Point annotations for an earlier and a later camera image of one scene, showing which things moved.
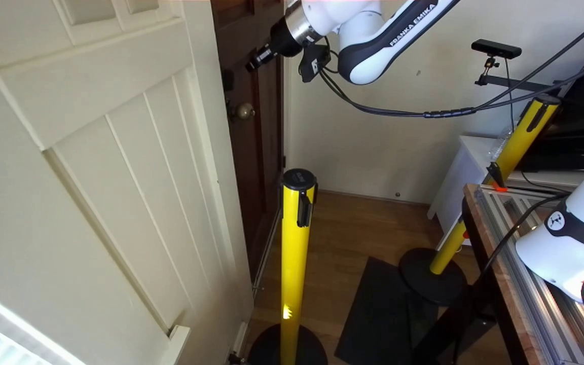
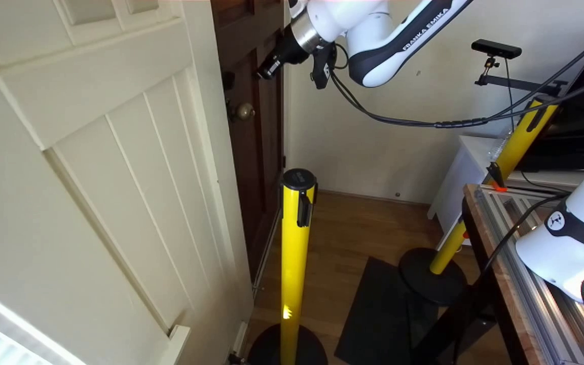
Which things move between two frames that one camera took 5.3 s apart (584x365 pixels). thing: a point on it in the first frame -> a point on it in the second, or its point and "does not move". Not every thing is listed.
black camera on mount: x=496 y=48 does not move
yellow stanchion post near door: x=294 y=341 does not move
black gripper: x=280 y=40 -> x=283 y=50
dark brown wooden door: x=258 y=101 does not move
